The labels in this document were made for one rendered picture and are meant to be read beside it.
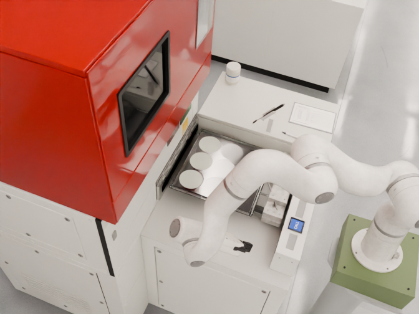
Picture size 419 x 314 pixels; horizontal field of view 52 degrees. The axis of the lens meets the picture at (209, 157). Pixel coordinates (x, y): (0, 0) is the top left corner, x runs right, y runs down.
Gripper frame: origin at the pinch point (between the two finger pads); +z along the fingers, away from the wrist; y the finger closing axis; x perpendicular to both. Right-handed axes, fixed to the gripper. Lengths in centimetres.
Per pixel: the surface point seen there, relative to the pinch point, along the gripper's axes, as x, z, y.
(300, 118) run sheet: 54, 35, -40
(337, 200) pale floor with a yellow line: 22, 134, -79
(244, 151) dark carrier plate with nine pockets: 30, 15, -44
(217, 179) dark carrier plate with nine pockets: 14.1, 2.9, -36.9
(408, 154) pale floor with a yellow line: 75, 191, -83
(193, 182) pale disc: 8.7, -5.7, -39.6
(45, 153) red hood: 9, -76, -5
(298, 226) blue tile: 12.9, 20.3, -0.1
